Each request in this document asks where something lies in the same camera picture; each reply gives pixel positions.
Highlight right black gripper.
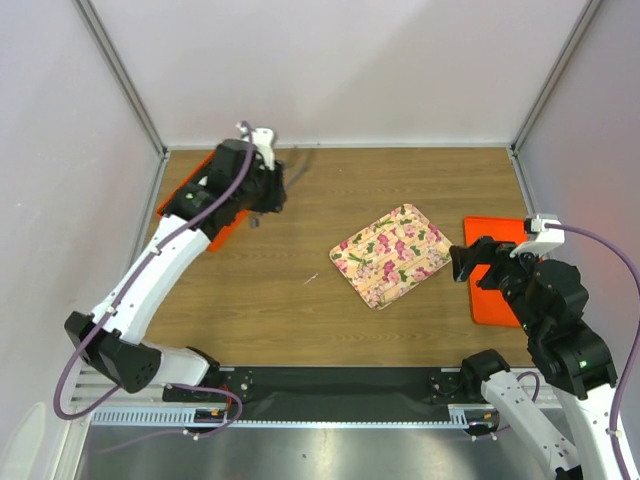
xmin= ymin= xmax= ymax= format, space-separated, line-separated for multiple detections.
xmin=447 ymin=233 xmax=546 ymax=335

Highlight metal tongs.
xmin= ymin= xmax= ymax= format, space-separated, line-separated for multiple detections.
xmin=248 ymin=147 xmax=316 ymax=230

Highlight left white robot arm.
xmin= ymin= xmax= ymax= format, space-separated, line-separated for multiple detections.
xmin=64 ymin=128 xmax=286 ymax=400

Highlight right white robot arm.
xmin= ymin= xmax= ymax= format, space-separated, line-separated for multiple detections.
xmin=449 ymin=221 xmax=639 ymax=479

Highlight orange chocolate box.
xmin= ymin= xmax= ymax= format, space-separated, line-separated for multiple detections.
xmin=155 ymin=150 xmax=249 ymax=253

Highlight orange box lid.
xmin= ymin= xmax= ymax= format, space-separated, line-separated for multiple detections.
xmin=462 ymin=214 xmax=540 ymax=329

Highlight floral serving tray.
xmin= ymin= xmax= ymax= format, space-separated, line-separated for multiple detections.
xmin=329 ymin=203 xmax=452 ymax=311

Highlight small paper scrap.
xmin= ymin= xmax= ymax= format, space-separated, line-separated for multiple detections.
xmin=303 ymin=273 xmax=319 ymax=285

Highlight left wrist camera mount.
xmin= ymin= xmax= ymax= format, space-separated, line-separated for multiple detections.
xmin=236 ymin=122 xmax=276 ymax=171

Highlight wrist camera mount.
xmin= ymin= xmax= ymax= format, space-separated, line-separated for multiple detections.
xmin=236 ymin=122 xmax=276 ymax=171
xmin=510 ymin=213 xmax=565 ymax=258

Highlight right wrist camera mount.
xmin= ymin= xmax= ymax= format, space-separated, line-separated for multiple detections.
xmin=510 ymin=213 xmax=565 ymax=258

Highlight white cable duct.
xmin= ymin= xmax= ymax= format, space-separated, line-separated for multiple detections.
xmin=91 ymin=403 xmax=499 ymax=429

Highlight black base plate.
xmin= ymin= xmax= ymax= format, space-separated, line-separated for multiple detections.
xmin=162 ymin=366 xmax=481 ymax=422

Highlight aluminium frame post left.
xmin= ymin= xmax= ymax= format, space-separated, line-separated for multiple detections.
xmin=71 ymin=0 xmax=168 ymax=158

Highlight aluminium frame post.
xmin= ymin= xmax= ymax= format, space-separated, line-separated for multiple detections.
xmin=510 ymin=0 xmax=604 ymax=155
xmin=71 ymin=0 xmax=168 ymax=158

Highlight aluminium frame post right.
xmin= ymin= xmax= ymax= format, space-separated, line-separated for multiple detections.
xmin=510 ymin=0 xmax=604 ymax=155

